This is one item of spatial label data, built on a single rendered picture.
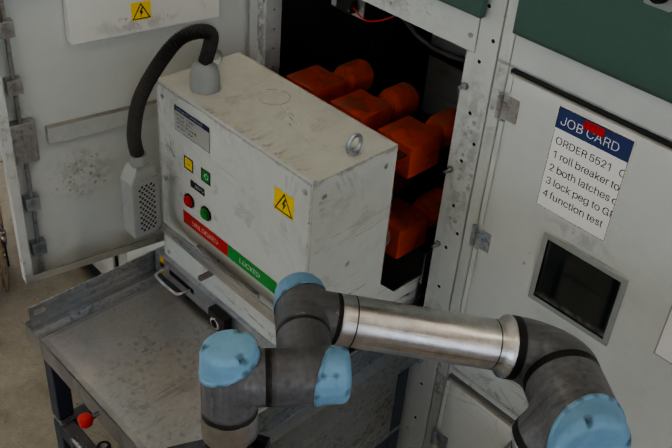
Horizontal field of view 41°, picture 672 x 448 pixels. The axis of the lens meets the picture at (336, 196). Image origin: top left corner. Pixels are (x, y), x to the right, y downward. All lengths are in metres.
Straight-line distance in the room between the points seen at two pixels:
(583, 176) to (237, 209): 0.69
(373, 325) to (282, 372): 0.18
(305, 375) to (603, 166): 0.68
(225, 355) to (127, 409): 0.83
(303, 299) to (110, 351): 0.88
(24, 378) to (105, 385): 1.26
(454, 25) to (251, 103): 0.44
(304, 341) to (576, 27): 0.70
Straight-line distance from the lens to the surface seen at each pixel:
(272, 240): 1.77
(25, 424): 3.09
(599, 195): 1.60
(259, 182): 1.72
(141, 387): 1.97
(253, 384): 1.14
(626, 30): 1.48
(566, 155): 1.61
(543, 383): 1.31
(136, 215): 1.98
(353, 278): 1.85
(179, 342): 2.06
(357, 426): 2.14
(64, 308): 2.14
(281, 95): 1.86
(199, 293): 2.08
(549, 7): 1.55
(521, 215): 1.73
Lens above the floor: 2.29
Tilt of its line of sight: 35 degrees down
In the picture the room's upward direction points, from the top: 5 degrees clockwise
